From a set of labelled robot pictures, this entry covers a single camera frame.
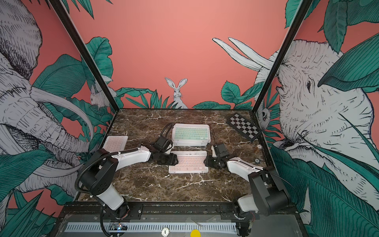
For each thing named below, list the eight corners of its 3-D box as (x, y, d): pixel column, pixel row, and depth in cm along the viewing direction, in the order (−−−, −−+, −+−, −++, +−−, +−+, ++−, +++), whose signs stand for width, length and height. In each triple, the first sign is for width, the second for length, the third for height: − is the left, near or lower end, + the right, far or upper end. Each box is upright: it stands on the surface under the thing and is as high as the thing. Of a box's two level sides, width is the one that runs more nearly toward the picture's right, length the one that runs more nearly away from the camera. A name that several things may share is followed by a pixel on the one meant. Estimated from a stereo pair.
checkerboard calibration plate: (251, 142, 104) (253, 139, 101) (225, 123, 115) (226, 120, 112) (260, 133, 109) (261, 130, 106) (234, 116, 120) (235, 112, 117)
